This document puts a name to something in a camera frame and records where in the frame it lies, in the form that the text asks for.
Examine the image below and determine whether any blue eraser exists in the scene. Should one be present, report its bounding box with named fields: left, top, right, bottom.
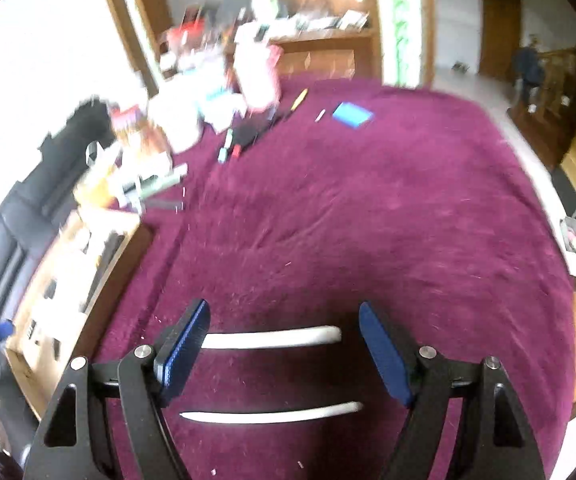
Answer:
left=332, top=102, right=375, bottom=130

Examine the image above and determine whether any bamboo painting panel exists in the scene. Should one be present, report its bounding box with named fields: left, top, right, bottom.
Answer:
left=373, top=0, right=436, bottom=87

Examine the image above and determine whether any white stylus pen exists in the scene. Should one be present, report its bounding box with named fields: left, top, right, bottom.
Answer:
left=180, top=402, right=365, bottom=424

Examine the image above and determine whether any yellow tape roll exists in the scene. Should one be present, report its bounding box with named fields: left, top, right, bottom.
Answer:
left=75, top=169, right=124, bottom=209

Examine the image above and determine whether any wooden stair railing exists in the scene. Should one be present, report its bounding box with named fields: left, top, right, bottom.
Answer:
left=507, top=40, right=576, bottom=171

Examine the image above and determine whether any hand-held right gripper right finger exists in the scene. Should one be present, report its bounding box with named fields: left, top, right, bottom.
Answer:
left=359, top=301, right=546, bottom=480

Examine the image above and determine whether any white cup with straw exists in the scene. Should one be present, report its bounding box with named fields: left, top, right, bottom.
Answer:
left=250, top=0, right=282, bottom=22

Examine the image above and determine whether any pink knitted bottle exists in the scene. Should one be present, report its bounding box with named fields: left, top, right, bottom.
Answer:
left=233, top=22, right=283, bottom=112

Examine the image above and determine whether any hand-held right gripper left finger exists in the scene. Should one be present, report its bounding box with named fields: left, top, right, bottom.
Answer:
left=22, top=299, right=212, bottom=480

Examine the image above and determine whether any wooden door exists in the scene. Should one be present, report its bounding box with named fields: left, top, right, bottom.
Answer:
left=479, top=0, right=524, bottom=82

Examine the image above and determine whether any wooden sideboard with mirror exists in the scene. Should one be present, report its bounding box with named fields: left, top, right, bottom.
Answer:
left=95, top=0, right=385, bottom=97

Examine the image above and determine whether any white plastic jar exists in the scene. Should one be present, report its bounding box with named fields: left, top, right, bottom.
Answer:
left=148, top=87, right=203, bottom=154

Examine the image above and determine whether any cardboard box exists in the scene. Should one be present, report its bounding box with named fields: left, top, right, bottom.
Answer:
left=5, top=207, right=156, bottom=418

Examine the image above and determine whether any black leather sofa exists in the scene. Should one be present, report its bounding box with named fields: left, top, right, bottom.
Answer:
left=0, top=99, right=114, bottom=480

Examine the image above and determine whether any black marker green cap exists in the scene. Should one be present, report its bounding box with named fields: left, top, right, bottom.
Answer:
left=219, top=129, right=235, bottom=164

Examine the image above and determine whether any thick white tube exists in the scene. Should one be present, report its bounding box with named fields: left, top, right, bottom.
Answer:
left=202, top=326, right=342, bottom=350

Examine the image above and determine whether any blue label container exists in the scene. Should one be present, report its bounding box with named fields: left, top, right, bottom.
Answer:
left=195, top=55, right=241, bottom=127

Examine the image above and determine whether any green grey marker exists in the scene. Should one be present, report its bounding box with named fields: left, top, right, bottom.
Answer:
left=136, top=164, right=189, bottom=197

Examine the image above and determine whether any clear jar red lid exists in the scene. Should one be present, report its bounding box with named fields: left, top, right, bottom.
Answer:
left=167, top=24, right=205, bottom=63

